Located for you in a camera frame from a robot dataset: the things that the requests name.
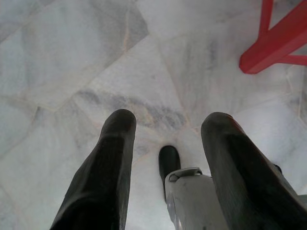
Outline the red plastic stool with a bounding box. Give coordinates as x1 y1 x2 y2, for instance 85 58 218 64
239 0 307 75

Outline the silver robot left leg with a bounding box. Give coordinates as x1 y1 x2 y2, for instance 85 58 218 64
164 167 231 230

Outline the black robot left foot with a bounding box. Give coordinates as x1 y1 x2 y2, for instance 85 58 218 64
158 144 181 200

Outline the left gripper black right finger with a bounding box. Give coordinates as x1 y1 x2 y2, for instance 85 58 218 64
201 112 307 230

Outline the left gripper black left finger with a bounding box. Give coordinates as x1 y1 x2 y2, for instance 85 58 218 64
49 108 138 230

